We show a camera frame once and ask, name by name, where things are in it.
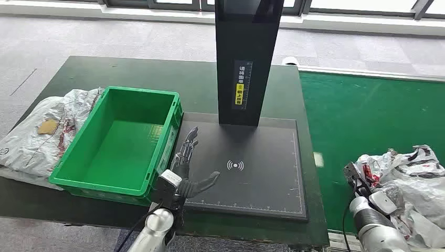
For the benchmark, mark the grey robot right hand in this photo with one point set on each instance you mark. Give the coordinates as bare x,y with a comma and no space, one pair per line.
354,177

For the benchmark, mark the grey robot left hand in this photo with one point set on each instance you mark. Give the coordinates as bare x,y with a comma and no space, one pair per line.
184,170

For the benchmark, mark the grey white parcel red print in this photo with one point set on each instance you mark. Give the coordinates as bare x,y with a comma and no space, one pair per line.
420,184

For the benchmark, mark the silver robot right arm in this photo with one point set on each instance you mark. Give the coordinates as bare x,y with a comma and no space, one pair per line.
375,229

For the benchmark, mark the small white belt patch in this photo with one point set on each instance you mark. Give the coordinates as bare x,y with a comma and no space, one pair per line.
318,160

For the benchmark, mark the green conveyor belt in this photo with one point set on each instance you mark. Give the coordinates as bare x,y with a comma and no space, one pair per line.
365,118

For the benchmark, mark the black inbound scanner machine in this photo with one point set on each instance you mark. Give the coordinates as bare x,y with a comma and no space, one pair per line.
250,181

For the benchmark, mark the white parcel bag brown patch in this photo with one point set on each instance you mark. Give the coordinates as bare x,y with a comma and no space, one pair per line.
31,146

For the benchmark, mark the green plastic crate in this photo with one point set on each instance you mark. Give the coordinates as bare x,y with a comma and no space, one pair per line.
121,149

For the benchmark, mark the dark green table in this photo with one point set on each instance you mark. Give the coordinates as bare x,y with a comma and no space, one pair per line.
139,80

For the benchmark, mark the yellow black ruler label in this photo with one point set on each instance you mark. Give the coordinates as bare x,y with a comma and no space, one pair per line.
241,87

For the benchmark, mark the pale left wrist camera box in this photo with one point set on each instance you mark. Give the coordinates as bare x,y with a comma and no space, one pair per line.
167,184

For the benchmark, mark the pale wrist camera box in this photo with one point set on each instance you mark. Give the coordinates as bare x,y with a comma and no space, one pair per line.
382,202
167,184

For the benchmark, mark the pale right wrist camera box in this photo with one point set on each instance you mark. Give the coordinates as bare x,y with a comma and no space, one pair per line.
382,202

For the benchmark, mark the silver conveyor frame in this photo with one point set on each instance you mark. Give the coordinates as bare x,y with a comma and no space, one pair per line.
382,73

